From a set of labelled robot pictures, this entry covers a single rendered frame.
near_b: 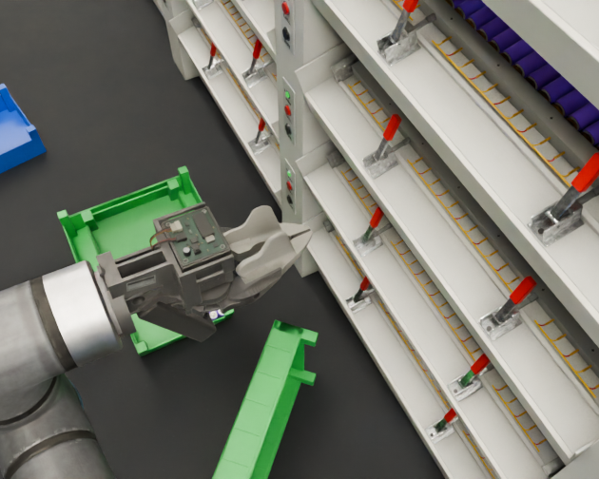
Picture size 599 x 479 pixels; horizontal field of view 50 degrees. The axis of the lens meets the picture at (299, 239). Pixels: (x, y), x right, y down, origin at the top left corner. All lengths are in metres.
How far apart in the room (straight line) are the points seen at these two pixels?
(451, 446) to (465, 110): 0.61
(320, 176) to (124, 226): 0.48
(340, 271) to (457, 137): 0.61
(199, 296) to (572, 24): 0.38
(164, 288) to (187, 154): 1.05
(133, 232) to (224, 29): 0.46
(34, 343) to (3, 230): 1.05
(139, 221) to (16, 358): 0.84
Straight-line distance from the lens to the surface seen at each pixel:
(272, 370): 1.10
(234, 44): 1.38
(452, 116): 0.69
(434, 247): 0.82
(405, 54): 0.75
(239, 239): 0.66
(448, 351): 0.97
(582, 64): 0.51
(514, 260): 0.79
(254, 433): 1.07
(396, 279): 1.01
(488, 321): 0.78
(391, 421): 1.29
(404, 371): 1.16
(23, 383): 0.62
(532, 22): 0.54
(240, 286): 0.64
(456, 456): 1.13
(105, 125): 1.77
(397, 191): 0.87
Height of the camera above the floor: 1.22
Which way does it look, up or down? 56 degrees down
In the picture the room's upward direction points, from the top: straight up
